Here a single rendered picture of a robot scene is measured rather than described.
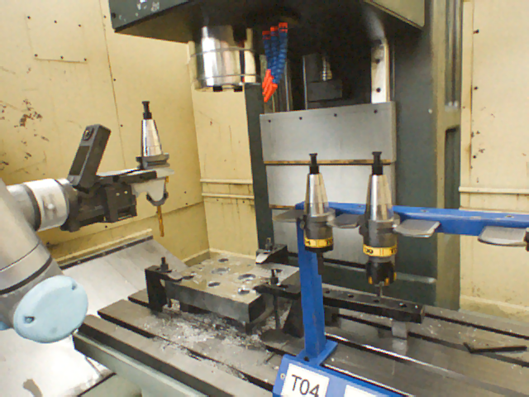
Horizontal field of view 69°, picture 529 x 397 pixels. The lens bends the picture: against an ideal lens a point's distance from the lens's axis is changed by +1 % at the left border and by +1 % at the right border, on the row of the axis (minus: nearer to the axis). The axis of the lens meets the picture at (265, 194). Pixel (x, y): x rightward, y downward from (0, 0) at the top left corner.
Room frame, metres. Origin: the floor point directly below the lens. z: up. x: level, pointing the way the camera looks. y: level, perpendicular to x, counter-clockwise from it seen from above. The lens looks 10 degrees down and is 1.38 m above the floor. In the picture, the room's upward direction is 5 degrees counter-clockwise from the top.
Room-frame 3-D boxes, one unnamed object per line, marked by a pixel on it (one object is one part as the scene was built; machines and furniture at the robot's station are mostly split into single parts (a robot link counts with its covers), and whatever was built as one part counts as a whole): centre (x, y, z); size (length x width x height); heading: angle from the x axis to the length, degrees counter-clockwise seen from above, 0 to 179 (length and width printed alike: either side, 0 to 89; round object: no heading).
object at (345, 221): (0.61, -0.13, 1.21); 0.07 x 0.05 x 0.01; 143
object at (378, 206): (0.58, -0.17, 1.26); 0.04 x 0.04 x 0.07
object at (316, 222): (0.65, -0.09, 1.21); 0.06 x 0.06 x 0.03
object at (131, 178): (0.68, 0.24, 1.31); 0.09 x 0.05 x 0.02; 129
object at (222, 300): (0.98, 0.11, 0.97); 0.29 x 0.23 x 0.05; 53
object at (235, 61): (0.93, 0.07, 1.53); 0.16 x 0.16 x 0.12
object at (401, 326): (0.83, -0.21, 0.93); 0.26 x 0.05 x 0.06; 57
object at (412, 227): (0.55, -0.22, 1.21); 0.07 x 0.05 x 0.01; 143
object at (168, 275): (1.00, 0.30, 0.97); 0.13 x 0.03 x 0.15; 53
